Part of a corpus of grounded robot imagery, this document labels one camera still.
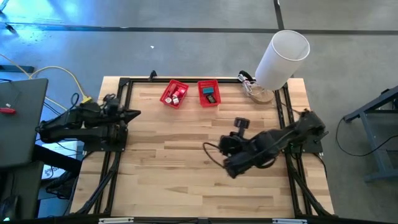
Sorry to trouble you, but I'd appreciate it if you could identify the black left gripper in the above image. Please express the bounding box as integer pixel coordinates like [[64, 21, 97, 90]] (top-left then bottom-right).
[[101, 93, 142, 129]]

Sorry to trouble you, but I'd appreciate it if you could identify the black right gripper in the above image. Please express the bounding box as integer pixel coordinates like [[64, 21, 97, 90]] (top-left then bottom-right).
[[218, 117, 251, 179]]

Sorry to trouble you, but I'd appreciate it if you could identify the red plastic mesh basket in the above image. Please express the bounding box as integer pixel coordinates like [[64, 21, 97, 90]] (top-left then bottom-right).
[[159, 79, 190, 110], [197, 79, 222, 108]]

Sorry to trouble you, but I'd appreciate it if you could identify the crumpled clear plastic bag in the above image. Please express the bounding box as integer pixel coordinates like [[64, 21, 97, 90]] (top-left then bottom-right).
[[238, 70, 259, 97]]

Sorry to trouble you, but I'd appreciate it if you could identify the white paper sheet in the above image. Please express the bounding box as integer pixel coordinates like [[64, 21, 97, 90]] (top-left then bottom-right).
[[42, 140, 78, 180]]

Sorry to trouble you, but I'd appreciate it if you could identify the white shade wooden table lamp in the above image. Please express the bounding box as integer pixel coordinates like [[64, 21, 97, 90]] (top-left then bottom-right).
[[248, 29, 311, 105]]

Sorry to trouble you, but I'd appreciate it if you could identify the dark grey desk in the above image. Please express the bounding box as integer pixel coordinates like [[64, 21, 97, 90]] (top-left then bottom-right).
[[0, 78, 49, 169]]

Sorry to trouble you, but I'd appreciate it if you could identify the black floor bar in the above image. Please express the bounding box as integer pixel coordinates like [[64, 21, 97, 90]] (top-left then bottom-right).
[[0, 64, 35, 74]]

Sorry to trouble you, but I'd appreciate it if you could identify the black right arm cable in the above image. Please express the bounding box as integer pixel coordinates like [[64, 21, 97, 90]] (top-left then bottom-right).
[[275, 93, 308, 114]]

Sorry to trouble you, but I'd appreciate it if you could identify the yellow floor cable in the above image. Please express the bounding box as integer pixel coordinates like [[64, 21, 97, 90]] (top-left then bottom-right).
[[0, 53, 88, 111]]

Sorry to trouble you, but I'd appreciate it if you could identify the silver frame bracket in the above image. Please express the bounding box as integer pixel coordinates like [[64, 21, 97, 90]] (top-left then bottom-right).
[[98, 217, 134, 224], [272, 218, 308, 224]]

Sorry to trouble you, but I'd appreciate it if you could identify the blue grey table frame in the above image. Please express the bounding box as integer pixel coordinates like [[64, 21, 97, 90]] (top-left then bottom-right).
[[343, 84, 398, 184]]

